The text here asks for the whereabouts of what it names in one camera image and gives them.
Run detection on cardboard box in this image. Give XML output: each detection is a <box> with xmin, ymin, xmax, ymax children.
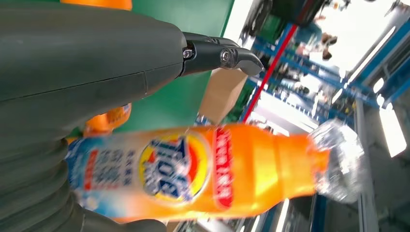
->
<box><xmin>198</xmin><ymin>68</ymin><xmax>249</xmax><ymax>125</ymax></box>

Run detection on blue metal rack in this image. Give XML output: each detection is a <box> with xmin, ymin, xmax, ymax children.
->
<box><xmin>249</xmin><ymin>19</ymin><xmax>410</xmax><ymax>135</ymax></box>

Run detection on green plastic crates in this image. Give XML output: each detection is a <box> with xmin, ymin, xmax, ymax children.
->
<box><xmin>224</xmin><ymin>81</ymin><xmax>257</xmax><ymax>126</ymax></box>

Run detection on orange detergent bottle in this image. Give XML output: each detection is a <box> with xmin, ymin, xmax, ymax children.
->
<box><xmin>65</xmin><ymin>119</ymin><xmax>366</xmax><ymax>224</ymax></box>
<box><xmin>60</xmin><ymin>0</ymin><xmax>133</xmax><ymax>138</ymax></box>

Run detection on white desk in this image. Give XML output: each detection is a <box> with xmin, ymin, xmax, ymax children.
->
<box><xmin>222</xmin><ymin>0</ymin><xmax>259</xmax><ymax>44</ymax></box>

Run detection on red pole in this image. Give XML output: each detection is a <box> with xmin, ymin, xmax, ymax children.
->
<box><xmin>241</xmin><ymin>24</ymin><xmax>299</xmax><ymax>124</ymax></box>

